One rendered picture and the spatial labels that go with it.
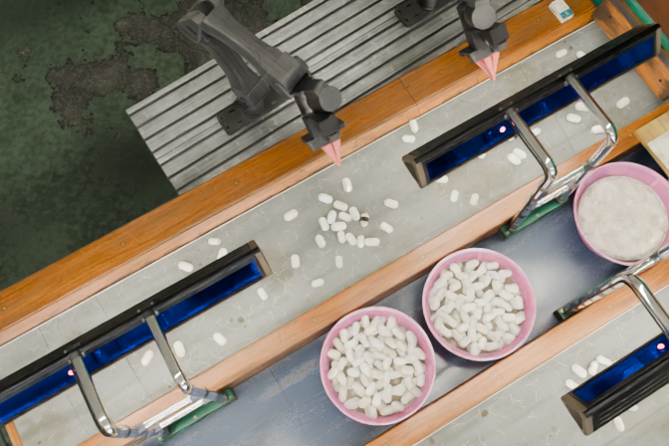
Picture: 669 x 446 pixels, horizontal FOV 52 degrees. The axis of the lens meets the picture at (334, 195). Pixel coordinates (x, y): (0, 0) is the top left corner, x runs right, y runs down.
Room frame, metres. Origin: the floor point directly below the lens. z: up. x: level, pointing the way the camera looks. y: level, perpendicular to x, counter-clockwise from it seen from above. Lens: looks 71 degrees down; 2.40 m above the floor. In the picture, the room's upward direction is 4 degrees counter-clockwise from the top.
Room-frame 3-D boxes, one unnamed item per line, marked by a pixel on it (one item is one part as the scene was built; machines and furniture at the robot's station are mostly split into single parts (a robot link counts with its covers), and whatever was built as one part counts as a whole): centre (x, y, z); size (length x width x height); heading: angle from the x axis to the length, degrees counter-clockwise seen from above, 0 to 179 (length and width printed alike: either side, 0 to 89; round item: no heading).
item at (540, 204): (0.57, -0.47, 0.90); 0.20 x 0.19 x 0.45; 116
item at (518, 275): (0.27, -0.32, 0.72); 0.27 x 0.27 x 0.10
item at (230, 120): (0.87, 0.21, 0.71); 0.20 x 0.07 x 0.08; 120
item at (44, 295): (0.69, 0.07, 0.67); 1.81 x 0.12 x 0.19; 116
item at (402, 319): (0.15, -0.07, 0.72); 0.27 x 0.27 x 0.10
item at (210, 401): (0.14, 0.40, 0.90); 0.20 x 0.19 x 0.45; 116
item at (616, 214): (0.47, -0.72, 0.71); 0.22 x 0.22 x 0.06
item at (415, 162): (0.64, -0.44, 1.08); 0.62 x 0.08 x 0.07; 116
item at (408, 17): (1.17, -0.31, 0.71); 0.20 x 0.07 x 0.08; 120
